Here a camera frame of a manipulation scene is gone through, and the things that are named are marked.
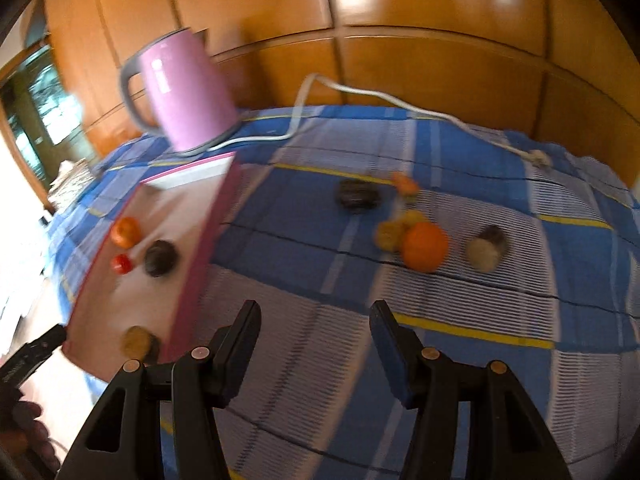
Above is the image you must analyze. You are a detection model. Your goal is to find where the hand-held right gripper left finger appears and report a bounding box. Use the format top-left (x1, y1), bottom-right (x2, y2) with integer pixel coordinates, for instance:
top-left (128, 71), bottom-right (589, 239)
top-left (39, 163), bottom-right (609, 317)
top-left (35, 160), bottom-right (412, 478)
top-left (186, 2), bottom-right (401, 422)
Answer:
top-left (56, 300), bottom-right (262, 480)

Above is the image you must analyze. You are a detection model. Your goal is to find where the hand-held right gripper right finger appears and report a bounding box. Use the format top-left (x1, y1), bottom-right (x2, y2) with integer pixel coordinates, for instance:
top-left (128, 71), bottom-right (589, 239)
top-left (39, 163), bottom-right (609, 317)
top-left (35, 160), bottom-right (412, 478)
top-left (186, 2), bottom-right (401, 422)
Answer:
top-left (369, 300), bottom-right (573, 480)

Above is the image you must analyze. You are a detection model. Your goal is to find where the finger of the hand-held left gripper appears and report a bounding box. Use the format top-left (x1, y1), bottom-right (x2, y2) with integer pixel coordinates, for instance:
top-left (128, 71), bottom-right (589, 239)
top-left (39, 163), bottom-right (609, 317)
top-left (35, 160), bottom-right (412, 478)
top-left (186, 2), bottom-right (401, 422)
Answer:
top-left (22, 324), bottom-right (67, 364)

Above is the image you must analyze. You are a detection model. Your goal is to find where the small brown cut fruit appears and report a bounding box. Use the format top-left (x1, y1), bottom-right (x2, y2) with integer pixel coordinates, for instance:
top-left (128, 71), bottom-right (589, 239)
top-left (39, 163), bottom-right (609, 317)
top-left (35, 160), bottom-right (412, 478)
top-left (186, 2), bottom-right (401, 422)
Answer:
top-left (120, 325), bottom-right (161, 363)

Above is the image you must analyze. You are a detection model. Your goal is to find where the orange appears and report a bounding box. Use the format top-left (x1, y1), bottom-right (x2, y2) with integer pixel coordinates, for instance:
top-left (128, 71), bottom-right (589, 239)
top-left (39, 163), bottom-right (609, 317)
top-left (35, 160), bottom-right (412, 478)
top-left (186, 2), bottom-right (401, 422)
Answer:
top-left (111, 216), bottom-right (142, 249)
top-left (401, 221), bottom-right (450, 273)

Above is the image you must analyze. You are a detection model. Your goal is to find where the yellow ribbed fruit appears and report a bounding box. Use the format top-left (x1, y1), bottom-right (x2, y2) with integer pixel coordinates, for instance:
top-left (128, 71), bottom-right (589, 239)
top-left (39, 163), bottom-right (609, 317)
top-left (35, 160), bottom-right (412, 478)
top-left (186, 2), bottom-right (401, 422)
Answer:
top-left (375, 209), bottom-right (430, 253)

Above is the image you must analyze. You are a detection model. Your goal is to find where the dark avocado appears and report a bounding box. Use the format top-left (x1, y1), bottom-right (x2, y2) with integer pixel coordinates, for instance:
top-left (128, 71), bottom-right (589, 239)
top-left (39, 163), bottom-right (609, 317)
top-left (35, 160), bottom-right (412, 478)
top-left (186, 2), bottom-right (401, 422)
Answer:
top-left (337, 177), bottom-right (383, 213)
top-left (144, 239), bottom-right (179, 277)

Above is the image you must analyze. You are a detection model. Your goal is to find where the halved mangosteen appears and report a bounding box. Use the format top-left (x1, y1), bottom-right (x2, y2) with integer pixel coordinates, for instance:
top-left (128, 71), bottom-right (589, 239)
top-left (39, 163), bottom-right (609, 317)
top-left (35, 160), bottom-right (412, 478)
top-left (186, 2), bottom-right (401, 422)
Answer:
top-left (466, 225), bottom-right (508, 273)

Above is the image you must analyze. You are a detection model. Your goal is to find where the pink shallow cardboard box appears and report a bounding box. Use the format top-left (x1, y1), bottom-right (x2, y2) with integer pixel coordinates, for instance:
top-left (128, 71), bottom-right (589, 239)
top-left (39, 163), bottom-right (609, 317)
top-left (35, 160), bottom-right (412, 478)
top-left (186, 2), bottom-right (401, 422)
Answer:
top-left (64, 151), bottom-right (242, 383)

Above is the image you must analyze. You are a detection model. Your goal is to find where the small carrot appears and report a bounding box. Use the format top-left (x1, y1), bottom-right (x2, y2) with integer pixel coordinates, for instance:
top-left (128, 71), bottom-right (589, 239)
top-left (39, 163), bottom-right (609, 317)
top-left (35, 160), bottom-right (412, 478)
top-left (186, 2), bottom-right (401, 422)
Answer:
top-left (390, 171), bottom-right (420, 197)

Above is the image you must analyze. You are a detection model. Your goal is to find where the person's left hand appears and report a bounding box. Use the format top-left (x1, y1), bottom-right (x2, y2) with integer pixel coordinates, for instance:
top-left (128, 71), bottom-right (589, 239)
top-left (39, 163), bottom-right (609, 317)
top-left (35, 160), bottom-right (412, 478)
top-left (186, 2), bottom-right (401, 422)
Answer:
top-left (0, 396), bottom-right (57, 469)

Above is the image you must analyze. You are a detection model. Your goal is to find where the blue plaid tablecloth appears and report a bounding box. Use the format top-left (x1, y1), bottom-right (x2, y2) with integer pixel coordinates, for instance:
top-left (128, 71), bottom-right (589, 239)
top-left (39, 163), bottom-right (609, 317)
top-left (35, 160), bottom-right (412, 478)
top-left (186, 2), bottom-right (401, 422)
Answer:
top-left (47, 105), bottom-right (640, 480)

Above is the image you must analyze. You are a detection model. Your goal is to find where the ornate silver tissue box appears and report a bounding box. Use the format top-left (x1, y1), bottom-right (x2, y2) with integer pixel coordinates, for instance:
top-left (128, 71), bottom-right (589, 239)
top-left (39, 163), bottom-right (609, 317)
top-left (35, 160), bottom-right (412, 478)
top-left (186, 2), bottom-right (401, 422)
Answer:
top-left (50, 157), bottom-right (98, 206)

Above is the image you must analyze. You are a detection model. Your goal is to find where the wooden door with glass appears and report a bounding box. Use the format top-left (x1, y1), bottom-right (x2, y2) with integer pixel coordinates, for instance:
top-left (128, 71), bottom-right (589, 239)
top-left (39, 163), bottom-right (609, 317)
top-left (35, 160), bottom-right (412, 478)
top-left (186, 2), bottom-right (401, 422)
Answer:
top-left (0, 35), bottom-right (96, 181)

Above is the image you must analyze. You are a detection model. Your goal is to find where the pink electric kettle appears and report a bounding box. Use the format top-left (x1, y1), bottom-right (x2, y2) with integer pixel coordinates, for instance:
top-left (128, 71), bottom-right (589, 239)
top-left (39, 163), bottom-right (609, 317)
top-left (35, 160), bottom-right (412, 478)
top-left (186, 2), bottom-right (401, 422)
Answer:
top-left (118, 27), bottom-right (240, 157)

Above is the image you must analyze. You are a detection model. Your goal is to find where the wooden wardrobe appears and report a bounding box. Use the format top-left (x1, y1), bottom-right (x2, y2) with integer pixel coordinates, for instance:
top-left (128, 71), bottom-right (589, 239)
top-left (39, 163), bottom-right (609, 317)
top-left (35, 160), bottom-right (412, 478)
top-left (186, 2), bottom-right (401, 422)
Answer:
top-left (42, 0), bottom-right (640, 191)

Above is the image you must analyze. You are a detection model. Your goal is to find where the white power cord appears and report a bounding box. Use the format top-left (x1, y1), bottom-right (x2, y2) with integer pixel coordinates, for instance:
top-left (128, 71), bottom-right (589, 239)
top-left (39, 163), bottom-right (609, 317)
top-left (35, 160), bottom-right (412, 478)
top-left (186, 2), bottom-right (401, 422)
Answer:
top-left (207, 73), bottom-right (553, 167)

